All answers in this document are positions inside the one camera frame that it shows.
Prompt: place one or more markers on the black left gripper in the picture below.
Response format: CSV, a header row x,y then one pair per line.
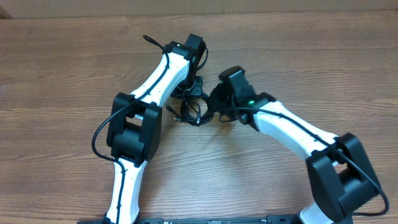
x,y
197,89

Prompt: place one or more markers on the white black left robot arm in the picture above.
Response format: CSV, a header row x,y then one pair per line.
x,y
134,126

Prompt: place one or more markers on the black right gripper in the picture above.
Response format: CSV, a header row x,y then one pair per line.
x,y
213,98

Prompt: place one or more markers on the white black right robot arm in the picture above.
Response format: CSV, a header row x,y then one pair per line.
x,y
342,179

